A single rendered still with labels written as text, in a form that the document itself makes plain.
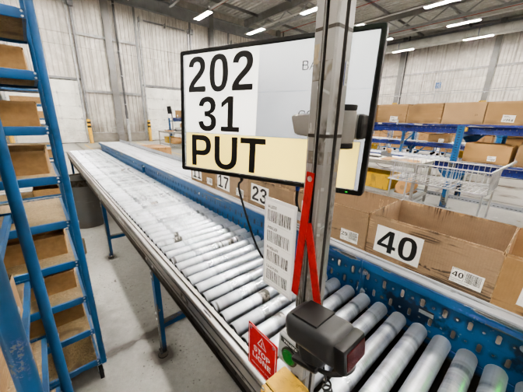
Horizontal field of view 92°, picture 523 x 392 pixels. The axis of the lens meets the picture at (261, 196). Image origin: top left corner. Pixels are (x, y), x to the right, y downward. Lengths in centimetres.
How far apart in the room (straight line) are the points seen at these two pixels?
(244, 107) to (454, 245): 76
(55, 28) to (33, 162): 1564
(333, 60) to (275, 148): 24
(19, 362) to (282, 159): 54
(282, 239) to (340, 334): 18
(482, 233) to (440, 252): 29
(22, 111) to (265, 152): 112
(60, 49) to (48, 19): 121
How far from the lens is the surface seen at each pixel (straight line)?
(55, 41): 1686
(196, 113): 71
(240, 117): 62
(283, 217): 47
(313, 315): 46
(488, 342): 108
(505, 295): 103
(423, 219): 131
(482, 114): 553
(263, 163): 59
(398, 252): 107
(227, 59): 66
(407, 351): 97
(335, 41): 41
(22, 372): 56
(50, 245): 157
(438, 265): 104
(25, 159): 146
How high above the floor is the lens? 139
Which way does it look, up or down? 17 degrees down
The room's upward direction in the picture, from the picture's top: 1 degrees clockwise
